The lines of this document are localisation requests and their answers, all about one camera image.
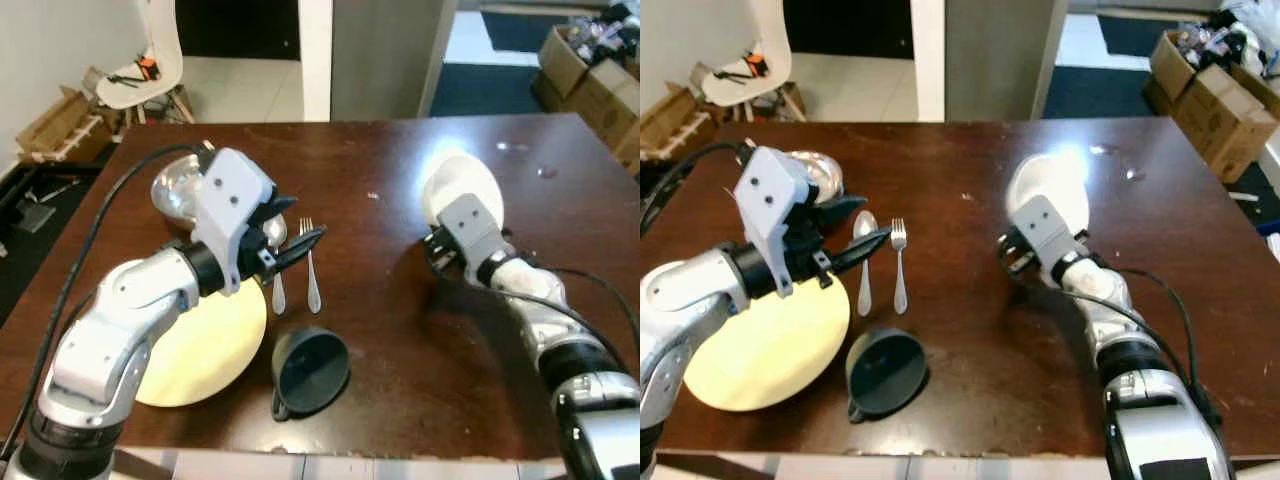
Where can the white bowl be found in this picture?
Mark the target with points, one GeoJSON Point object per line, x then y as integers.
{"type": "Point", "coordinates": [1050, 180]}
{"type": "Point", "coordinates": [465, 180]}

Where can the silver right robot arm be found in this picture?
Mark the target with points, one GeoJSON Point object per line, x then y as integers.
{"type": "Point", "coordinates": [1150, 400]}
{"type": "Point", "coordinates": [575, 370]}

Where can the silver metal spoon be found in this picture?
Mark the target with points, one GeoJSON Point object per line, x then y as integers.
{"type": "Point", "coordinates": [278, 290]}
{"type": "Point", "coordinates": [864, 290]}

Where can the silver metal fork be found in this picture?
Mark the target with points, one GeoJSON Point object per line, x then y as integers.
{"type": "Point", "coordinates": [312, 280]}
{"type": "Point", "coordinates": [900, 285]}

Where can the shiny metal bowl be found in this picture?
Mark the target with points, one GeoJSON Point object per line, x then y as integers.
{"type": "Point", "coordinates": [175, 190]}
{"type": "Point", "coordinates": [822, 172]}

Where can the pale yellow plate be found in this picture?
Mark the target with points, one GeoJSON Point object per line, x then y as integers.
{"type": "Point", "coordinates": [205, 345]}
{"type": "Point", "coordinates": [770, 350]}

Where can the dark teal cup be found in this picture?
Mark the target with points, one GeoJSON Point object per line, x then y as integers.
{"type": "Point", "coordinates": [312, 368]}
{"type": "Point", "coordinates": [888, 370]}

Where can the orange black tool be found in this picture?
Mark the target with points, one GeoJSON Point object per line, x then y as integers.
{"type": "Point", "coordinates": [756, 65]}
{"type": "Point", "coordinates": [148, 68]}

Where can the white plastic chair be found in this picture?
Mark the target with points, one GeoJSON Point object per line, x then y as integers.
{"type": "Point", "coordinates": [150, 60]}
{"type": "Point", "coordinates": [762, 50]}

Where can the flat open cardboard box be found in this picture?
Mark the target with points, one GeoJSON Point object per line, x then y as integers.
{"type": "Point", "coordinates": [60, 125]}
{"type": "Point", "coordinates": [672, 115]}

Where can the open cardboard box with clutter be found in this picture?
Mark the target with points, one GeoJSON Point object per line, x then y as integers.
{"type": "Point", "coordinates": [1175, 62]}
{"type": "Point", "coordinates": [560, 62]}

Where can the closed printed cardboard box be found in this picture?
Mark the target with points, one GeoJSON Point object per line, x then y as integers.
{"type": "Point", "coordinates": [1225, 115]}
{"type": "Point", "coordinates": [610, 100]}

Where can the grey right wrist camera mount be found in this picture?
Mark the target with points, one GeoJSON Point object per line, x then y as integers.
{"type": "Point", "coordinates": [470, 228]}
{"type": "Point", "coordinates": [1048, 232]}

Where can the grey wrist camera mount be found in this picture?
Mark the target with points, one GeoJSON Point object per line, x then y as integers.
{"type": "Point", "coordinates": [232, 195]}
{"type": "Point", "coordinates": [470, 228]}
{"type": "Point", "coordinates": [772, 200]}
{"type": "Point", "coordinates": [1048, 232]}

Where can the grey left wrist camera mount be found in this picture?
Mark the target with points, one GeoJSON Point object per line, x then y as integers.
{"type": "Point", "coordinates": [232, 195]}
{"type": "Point", "coordinates": [772, 200]}

